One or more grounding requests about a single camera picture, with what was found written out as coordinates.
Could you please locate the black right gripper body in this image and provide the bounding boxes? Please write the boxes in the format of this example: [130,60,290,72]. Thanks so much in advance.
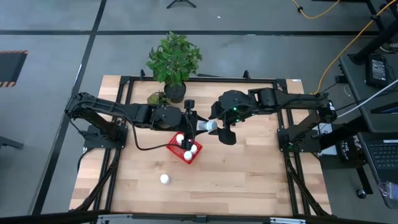
[208,90,252,127]

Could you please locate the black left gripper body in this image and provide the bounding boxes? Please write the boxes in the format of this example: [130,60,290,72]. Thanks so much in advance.
[180,99,200,149]

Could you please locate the red plastic slotted basket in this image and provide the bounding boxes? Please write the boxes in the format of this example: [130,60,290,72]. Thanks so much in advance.
[165,132,204,166]

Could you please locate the small trailing succulent plant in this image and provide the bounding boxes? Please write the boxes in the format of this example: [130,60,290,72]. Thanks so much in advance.
[146,91,171,106]

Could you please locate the tall green plant black pot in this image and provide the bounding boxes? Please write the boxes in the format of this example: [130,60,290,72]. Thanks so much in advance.
[146,30,203,104]

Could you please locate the black metal crossbar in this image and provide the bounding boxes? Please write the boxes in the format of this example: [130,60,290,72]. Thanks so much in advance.
[0,210,398,224]

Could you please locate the black tripod feet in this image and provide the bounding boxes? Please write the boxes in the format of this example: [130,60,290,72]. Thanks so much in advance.
[166,0,198,9]

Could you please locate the black bag white lettering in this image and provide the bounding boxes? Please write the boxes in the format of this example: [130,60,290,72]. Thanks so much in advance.
[337,136,365,164]

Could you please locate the dark grey side desk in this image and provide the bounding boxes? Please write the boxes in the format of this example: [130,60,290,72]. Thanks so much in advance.
[338,52,398,187]

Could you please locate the black power brick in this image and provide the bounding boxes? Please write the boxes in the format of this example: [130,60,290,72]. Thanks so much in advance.
[365,55,390,88]

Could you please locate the black stand pole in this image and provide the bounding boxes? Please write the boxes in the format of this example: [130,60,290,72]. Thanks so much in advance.
[348,27,398,65]

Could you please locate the black laptop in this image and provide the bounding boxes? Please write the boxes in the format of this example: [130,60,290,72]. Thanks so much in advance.
[362,132,398,185]

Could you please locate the clear plastic badge holder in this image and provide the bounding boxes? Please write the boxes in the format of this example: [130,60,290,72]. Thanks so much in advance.
[378,181,398,210]

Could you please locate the grey chair leg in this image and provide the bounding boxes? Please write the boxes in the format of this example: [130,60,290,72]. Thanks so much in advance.
[0,136,24,150]

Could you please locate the black orange striped floor mat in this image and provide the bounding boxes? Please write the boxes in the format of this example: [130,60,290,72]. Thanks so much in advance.
[0,50,29,88]

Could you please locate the black aluminium table frame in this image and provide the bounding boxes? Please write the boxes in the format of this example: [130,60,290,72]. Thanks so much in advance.
[73,70,332,218]

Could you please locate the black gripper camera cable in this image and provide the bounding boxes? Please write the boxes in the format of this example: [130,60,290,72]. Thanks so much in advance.
[131,123,191,152]

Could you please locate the yellow extension cable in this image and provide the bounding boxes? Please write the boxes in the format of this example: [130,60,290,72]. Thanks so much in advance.
[308,0,398,96]
[291,0,341,20]

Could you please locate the white cable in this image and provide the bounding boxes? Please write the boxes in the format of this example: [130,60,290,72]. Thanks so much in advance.
[336,79,398,119]

